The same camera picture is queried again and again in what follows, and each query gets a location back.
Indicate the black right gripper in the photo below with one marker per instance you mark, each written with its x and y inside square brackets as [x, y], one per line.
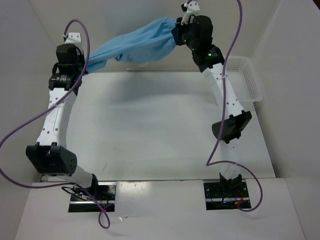
[177, 30]

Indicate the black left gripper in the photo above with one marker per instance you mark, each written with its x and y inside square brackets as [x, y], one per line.
[81, 57]

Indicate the light blue shorts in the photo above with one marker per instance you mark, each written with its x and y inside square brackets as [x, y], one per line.
[150, 43]

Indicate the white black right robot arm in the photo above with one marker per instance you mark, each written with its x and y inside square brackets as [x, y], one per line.
[234, 118]

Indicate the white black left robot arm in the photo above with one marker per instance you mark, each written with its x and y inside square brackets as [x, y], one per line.
[49, 155]

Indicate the white perforated plastic basket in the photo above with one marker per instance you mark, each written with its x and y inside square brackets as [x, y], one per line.
[244, 79]

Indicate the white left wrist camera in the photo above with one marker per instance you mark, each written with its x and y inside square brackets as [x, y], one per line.
[73, 38]

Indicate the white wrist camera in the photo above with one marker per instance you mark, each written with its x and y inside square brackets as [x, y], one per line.
[190, 7]
[73, 38]

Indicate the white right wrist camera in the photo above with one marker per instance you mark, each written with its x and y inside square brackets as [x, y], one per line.
[190, 7]

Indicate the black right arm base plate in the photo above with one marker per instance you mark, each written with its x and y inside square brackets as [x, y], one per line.
[215, 199]

